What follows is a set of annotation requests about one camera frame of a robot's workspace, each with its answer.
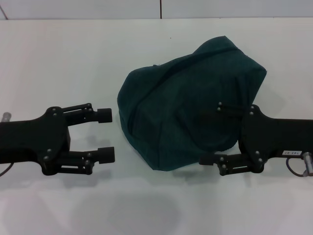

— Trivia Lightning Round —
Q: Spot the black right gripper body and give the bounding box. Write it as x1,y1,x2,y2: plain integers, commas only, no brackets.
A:
238,104,313,173

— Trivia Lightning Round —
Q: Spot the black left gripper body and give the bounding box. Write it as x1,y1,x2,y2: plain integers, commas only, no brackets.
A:
0,106,72,176

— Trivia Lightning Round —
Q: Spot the dark teal insulated lunch bag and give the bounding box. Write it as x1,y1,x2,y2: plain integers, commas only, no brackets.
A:
116,36,267,171

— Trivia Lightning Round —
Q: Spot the dark right arm cable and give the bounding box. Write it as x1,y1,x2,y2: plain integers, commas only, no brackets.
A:
287,156,306,177

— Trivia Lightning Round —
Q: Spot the dark arm cable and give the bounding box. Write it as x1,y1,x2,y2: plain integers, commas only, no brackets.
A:
287,156,306,177
0,162,13,176

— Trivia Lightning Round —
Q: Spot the dark left arm cable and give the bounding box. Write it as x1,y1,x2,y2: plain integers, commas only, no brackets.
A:
0,162,13,176

